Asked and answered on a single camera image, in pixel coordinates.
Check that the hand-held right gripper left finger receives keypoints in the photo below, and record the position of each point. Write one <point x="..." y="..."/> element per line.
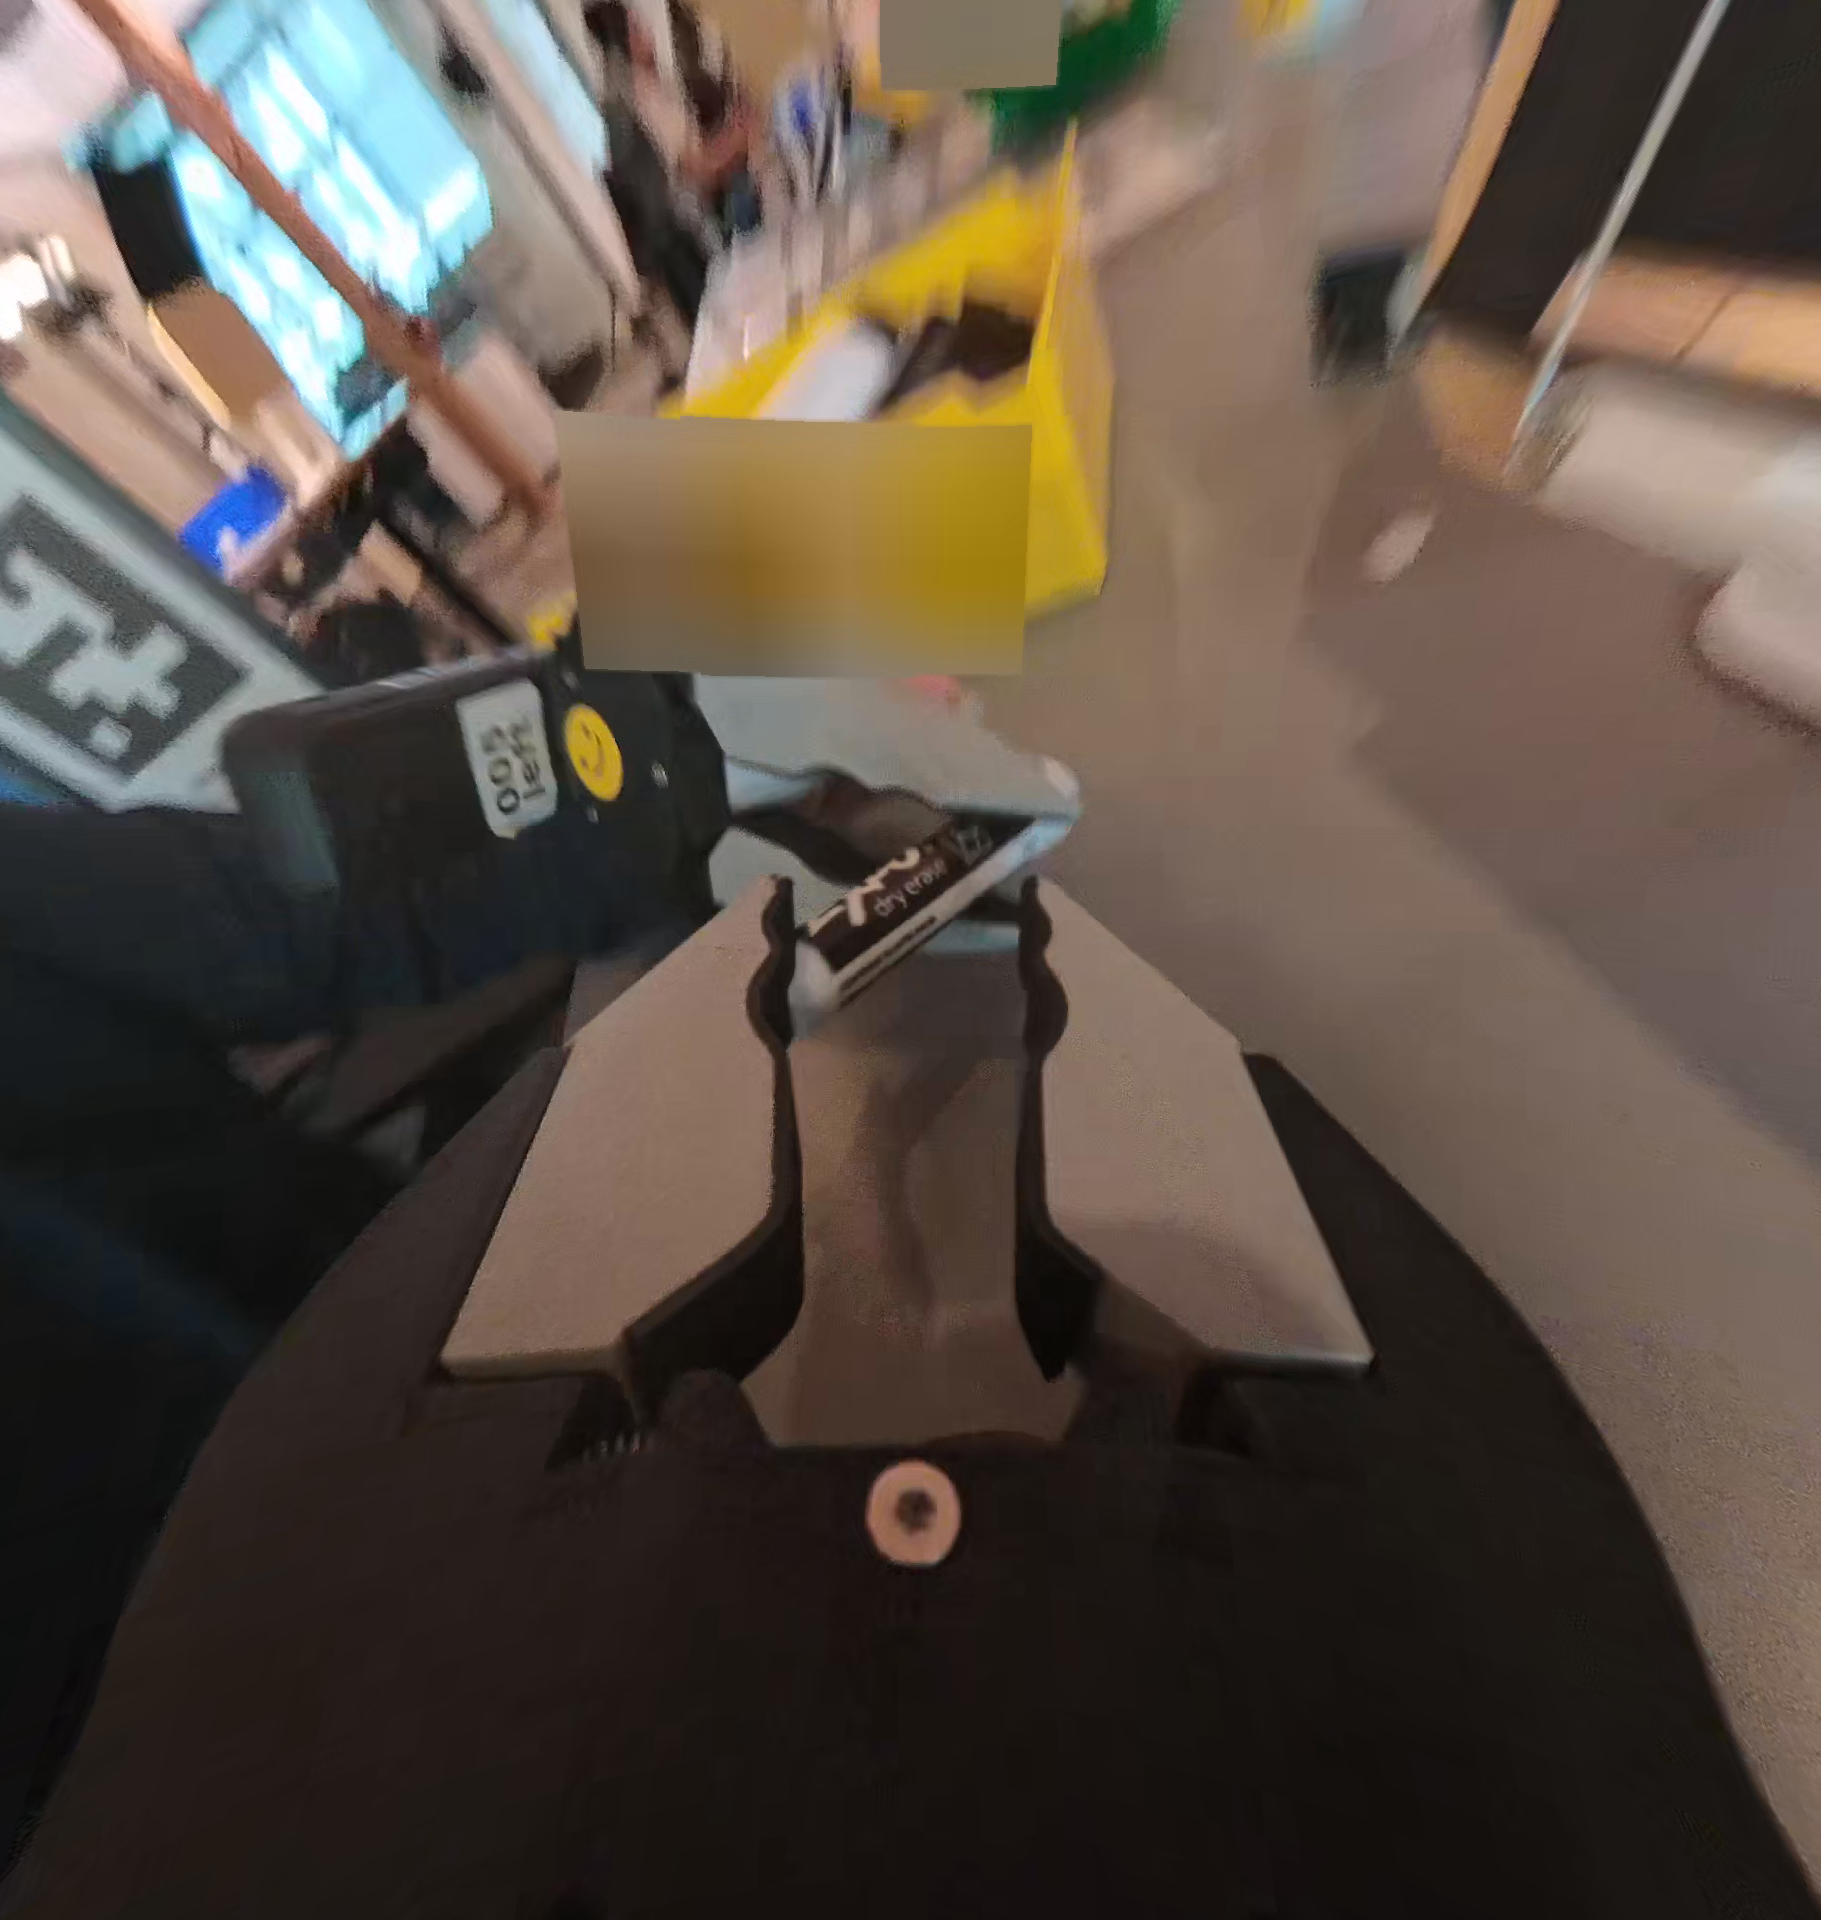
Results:
<point x="640" y="1171"/>

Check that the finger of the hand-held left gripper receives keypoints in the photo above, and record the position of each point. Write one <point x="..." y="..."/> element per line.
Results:
<point x="910" y="780"/>
<point x="970" y="933"/>

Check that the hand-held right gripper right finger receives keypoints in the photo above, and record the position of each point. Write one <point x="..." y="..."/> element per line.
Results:
<point x="1194" y="1185"/>

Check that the black white whiteboard marker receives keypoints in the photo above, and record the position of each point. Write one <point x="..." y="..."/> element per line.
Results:
<point x="894" y="931"/>

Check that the yellow storage bin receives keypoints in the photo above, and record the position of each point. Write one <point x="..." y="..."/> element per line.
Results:
<point x="1066" y="450"/>

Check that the black white marker tag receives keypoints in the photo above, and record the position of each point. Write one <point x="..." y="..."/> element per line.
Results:
<point x="85" y="645"/>

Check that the small clear plastic piece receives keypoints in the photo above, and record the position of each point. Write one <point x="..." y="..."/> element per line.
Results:
<point x="1396" y="549"/>

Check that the wooden beam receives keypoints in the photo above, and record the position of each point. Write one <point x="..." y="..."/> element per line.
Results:
<point x="311" y="240"/>

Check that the glass partition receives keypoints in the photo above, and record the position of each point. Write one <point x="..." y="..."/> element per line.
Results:
<point x="325" y="165"/>

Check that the green storage bin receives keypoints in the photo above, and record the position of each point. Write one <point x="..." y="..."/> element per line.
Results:
<point x="1121" y="60"/>

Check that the white stand base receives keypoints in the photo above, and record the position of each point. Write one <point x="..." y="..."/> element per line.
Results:
<point x="1795" y="645"/>

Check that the white stand ledge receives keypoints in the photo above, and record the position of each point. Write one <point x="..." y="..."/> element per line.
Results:
<point x="1706" y="503"/>

